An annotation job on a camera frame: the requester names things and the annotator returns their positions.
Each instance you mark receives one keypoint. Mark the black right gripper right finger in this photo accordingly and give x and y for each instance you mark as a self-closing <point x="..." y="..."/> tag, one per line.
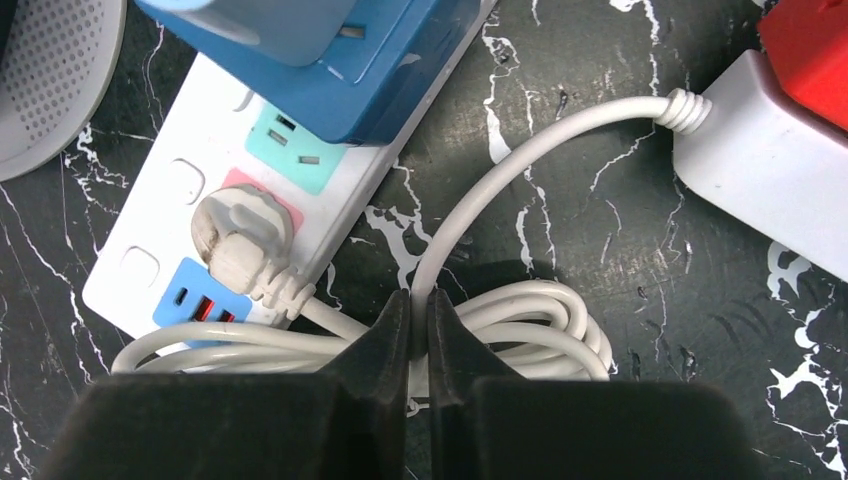
<point x="487" y="422"/>

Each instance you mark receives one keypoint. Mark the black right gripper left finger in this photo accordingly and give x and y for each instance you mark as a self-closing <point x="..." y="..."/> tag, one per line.
<point x="345" y="421"/>

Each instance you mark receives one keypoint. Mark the white plug with cable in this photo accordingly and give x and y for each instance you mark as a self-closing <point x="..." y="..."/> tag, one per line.
<point x="542" y="329"/>

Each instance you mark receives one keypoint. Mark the white colourful power strip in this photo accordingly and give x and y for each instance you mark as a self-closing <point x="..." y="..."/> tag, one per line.
<point x="220" y="134"/>

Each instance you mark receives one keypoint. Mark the blue cube adapter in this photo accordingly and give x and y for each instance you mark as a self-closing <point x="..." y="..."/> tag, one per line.
<point x="387" y="59"/>

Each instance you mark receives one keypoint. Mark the light blue usb charger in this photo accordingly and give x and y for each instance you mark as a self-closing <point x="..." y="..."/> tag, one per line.
<point x="291" y="32"/>

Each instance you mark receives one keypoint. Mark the white small power strip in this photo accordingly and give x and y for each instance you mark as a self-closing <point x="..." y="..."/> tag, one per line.
<point x="770" y="163"/>

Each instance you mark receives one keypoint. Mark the white perforated round speaker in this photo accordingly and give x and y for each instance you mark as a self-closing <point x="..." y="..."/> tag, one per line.
<point x="57" y="61"/>

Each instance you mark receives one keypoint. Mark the red cube adapter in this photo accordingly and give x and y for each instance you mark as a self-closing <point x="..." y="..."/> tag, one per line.
<point x="806" y="45"/>

